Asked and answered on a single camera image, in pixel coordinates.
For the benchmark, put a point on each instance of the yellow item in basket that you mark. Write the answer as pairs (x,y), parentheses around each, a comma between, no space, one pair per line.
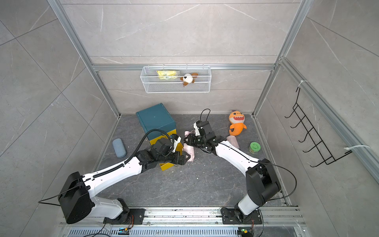
(168,74)

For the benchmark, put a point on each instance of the white wire wall basket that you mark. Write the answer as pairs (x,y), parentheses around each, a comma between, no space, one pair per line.
(152,84)

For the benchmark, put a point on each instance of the blue grey cylinder case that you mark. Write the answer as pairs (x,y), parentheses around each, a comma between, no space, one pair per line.
(119,148)

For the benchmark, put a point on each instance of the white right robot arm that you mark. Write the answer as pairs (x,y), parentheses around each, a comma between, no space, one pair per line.
(262,183)

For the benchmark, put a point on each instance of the black wire wall hook rack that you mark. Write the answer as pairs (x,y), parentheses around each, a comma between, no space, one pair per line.
(313,135)

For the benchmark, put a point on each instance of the pink umbrella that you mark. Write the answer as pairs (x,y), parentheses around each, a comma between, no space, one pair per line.
(232,139)
(189,149)

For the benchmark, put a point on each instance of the brown white plush dog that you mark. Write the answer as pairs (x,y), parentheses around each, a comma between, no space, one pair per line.
(188,79)

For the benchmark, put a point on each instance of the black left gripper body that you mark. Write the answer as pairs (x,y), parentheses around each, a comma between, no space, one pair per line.
(173,158)

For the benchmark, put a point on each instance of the teal drawer cabinet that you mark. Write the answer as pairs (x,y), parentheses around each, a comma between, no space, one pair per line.
(157,117)

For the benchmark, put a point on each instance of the green lidded round tin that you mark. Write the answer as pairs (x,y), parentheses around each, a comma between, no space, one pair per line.
(254,147)

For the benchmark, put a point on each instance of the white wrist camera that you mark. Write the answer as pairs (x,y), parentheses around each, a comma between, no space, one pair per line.
(197,127)
(177,145)

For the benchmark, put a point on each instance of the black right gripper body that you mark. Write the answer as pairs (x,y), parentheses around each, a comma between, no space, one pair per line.
(197,141)

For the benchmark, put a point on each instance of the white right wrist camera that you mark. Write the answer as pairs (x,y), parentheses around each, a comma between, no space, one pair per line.
(197,127)

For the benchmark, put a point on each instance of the orange shark plush toy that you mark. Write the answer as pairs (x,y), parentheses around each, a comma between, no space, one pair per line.
(237,120)

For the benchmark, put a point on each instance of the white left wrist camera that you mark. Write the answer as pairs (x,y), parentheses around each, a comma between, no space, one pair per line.
(177,145)

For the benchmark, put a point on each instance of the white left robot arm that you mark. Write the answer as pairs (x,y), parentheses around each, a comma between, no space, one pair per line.
(79,195)

